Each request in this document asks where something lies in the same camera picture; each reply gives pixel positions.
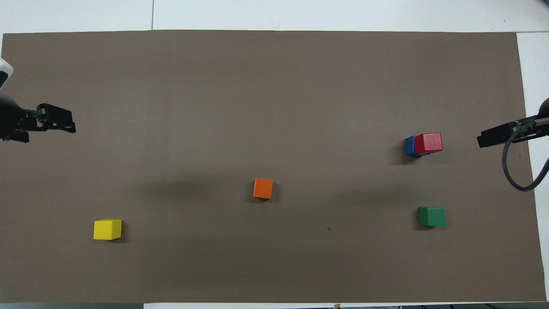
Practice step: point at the orange wooden block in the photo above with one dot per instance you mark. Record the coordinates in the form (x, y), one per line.
(263, 189)

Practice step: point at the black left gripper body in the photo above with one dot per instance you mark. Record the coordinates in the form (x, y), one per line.
(10, 118)

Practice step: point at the yellow wooden block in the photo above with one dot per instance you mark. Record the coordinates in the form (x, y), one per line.
(107, 229)

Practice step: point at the red wooden block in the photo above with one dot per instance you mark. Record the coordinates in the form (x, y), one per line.
(429, 143)

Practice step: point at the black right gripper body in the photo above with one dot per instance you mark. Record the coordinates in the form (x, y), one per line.
(544, 116)

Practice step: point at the green wooden block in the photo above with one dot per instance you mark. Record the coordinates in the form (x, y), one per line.
(432, 216)

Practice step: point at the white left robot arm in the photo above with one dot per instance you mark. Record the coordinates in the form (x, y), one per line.
(4, 73)

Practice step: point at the brown table mat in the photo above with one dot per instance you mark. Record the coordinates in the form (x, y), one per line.
(274, 107)

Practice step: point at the blue wooden block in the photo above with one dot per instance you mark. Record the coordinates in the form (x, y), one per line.
(410, 146)

